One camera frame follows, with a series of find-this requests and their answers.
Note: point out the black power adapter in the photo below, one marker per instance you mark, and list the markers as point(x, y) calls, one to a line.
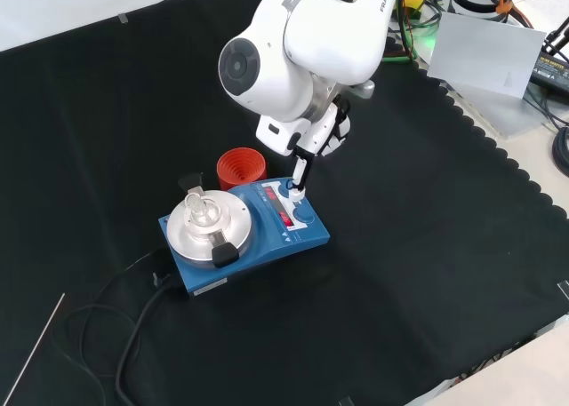
point(551, 70)

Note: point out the yellow stop button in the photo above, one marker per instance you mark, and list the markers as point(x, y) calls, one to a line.
point(414, 2)

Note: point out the grey metal base plate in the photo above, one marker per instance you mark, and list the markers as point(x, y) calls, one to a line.
point(502, 117)

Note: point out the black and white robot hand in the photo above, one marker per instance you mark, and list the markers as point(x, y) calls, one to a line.
point(322, 130)

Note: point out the thin glass rod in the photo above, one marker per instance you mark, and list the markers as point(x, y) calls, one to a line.
point(37, 344)

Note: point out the black tripod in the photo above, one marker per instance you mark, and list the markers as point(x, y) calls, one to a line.
point(559, 37)

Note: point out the clear round-bottom glass flask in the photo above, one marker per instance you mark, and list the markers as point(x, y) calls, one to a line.
point(202, 212)

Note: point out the black bench cloth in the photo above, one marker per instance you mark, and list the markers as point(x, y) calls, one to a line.
point(400, 246)

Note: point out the red ribbed plastic cup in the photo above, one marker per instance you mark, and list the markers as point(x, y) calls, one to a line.
point(242, 168)

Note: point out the heater with blue base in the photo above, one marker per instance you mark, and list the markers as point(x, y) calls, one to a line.
point(275, 246)

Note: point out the clear tape strip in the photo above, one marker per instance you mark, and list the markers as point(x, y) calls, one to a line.
point(563, 288)
point(123, 18)
point(346, 401)

